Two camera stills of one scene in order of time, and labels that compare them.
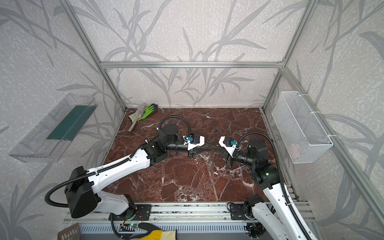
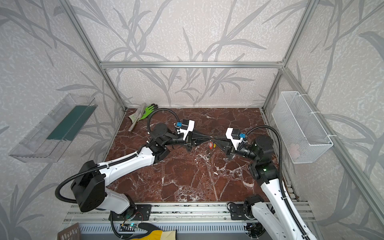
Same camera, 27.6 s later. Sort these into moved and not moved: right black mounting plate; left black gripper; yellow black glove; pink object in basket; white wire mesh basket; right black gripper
Moved: left black gripper; right black gripper
Not moved: pink object in basket; right black mounting plate; yellow black glove; white wire mesh basket
